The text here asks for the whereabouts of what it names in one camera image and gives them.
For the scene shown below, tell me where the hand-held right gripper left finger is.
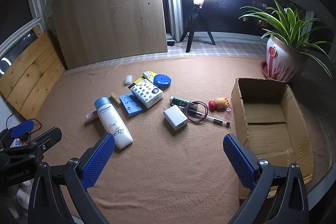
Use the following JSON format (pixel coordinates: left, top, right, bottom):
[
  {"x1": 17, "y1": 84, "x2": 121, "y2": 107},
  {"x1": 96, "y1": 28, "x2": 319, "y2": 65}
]
[{"x1": 28, "y1": 133, "x2": 116, "y2": 224}]

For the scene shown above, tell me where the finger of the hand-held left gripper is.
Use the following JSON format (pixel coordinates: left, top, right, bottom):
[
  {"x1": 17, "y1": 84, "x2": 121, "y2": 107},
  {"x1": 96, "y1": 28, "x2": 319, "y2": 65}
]
[
  {"x1": 0, "y1": 127, "x2": 63, "y2": 161},
  {"x1": 0, "y1": 120, "x2": 35, "y2": 147}
]

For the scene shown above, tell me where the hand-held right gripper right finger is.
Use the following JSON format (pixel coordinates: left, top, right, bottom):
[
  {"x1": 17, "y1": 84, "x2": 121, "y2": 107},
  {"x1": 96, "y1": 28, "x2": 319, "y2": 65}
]
[{"x1": 223, "y1": 134, "x2": 310, "y2": 224}]

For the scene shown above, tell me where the white bottle with blue cap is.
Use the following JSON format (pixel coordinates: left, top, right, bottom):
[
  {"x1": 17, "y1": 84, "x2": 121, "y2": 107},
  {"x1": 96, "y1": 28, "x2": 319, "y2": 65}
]
[{"x1": 94, "y1": 97, "x2": 134, "y2": 149}]

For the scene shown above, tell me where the cardboard box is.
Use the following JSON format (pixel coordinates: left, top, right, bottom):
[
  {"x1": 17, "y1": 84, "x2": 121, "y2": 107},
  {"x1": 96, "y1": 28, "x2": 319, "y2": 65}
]
[{"x1": 230, "y1": 77, "x2": 314, "y2": 199}]

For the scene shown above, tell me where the small pink bottle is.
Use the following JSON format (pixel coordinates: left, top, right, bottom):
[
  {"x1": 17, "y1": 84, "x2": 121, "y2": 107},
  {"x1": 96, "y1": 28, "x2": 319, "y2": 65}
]
[{"x1": 86, "y1": 110, "x2": 100, "y2": 122}]

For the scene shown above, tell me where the black and white pen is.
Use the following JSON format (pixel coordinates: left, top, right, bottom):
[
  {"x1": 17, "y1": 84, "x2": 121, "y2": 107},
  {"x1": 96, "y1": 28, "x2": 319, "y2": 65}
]
[{"x1": 188, "y1": 107, "x2": 231, "y2": 127}]

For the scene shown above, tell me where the blue phone stand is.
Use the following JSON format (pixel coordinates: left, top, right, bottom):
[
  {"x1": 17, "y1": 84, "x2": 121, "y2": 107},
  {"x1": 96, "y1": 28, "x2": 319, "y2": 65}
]
[{"x1": 119, "y1": 93, "x2": 143, "y2": 117}]

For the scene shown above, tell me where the wooden clothespin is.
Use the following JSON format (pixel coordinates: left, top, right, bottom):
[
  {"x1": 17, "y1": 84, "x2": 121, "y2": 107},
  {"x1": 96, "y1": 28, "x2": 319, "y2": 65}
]
[{"x1": 109, "y1": 92, "x2": 121, "y2": 107}]

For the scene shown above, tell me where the dark red cable loop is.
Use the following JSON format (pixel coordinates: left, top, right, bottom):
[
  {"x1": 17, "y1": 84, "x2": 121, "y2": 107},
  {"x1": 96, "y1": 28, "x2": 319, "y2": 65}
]
[{"x1": 184, "y1": 101, "x2": 208, "y2": 124}]

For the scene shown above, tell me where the button print tissue pack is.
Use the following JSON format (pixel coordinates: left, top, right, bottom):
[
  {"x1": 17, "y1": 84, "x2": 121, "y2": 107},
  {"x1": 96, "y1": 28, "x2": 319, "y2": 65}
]
[{"x1": 130, "y1": 79, "x2": 163, "y2": 109}]

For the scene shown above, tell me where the white charger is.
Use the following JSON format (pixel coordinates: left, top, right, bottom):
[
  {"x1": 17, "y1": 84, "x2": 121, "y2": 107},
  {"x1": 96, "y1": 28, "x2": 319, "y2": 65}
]
[{"x1": 163, "y1": 104, "x2": 189, "y2": 131}]

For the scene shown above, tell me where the yellow and black card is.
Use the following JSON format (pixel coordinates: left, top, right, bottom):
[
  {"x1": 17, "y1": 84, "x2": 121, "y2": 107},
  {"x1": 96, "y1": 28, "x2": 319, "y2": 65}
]
[{"x1": 128, "y1": 77, "x2": 144, "y2": 89}]

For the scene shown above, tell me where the green glue stick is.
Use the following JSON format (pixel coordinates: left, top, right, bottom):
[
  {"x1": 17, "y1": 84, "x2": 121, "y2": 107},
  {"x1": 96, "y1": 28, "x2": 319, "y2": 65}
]
[{"x1": 169, "y1": 96, "x2": 191, "y2": 107}]

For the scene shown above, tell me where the round blue tape measure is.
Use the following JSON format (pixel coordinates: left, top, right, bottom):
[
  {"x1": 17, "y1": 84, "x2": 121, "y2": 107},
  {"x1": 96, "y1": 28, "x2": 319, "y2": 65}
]
[{"x1": 153, "y1": 74, "x2": 172, "y2": 88}]

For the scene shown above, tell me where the person's white fleece clothing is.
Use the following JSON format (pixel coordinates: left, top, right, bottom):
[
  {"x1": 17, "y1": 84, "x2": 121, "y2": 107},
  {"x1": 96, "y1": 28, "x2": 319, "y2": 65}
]
[{"x1": 0, "y1": 179, "x2": 34, "y2": 224}]

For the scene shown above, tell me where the pine plank panel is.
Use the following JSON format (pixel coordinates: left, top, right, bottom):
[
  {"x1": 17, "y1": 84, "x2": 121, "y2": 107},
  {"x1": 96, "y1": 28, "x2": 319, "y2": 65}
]
[{"x1": 0, "y1": 26, "x2": 66, "y2": 119}]

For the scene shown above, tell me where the red pot saucer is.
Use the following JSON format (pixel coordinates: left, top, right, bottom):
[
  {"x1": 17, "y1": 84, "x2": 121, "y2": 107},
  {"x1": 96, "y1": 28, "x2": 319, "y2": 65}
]
[{"x1": 260, "y1": 61, "x2": 273, "y2": 79}]

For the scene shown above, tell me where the white and red flowerpot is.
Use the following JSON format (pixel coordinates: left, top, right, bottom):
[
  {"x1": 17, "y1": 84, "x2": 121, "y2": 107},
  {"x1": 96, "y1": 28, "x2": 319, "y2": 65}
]
[{"x1": 266, "y1": 34, "x2": 309, "y2": 83}]

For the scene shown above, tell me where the checked tablecloth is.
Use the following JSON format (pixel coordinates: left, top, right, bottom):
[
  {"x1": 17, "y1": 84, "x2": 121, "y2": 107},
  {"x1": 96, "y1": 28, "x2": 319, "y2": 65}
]
[{"x1": 64, "y1": 39, "x2": 268, "y2": 75}]

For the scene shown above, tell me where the large wooden board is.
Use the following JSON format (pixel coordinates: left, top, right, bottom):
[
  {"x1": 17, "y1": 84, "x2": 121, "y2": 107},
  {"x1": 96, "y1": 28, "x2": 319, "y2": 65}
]
[{"x1": 50, "y1": 0, "x2": 168, "y2": 69}]

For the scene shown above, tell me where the green spider plant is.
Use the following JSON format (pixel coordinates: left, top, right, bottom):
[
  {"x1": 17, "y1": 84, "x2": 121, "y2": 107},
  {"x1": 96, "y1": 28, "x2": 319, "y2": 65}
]
[{"x1": 239, "y1": 0, "x2": 336, "y2": 79}]

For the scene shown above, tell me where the black tripod stand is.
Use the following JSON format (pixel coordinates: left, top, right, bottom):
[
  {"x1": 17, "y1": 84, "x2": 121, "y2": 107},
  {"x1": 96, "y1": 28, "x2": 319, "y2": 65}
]
[{"x1": 180, "y1": 0, "x2": 216, "y2": 53}]

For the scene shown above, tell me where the toy figure keychain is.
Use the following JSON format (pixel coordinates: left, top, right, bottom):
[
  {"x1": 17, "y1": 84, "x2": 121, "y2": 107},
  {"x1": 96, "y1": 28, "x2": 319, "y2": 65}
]
[{"x1": 208, "y1": 97, "x2": 233, "y2": 119}]

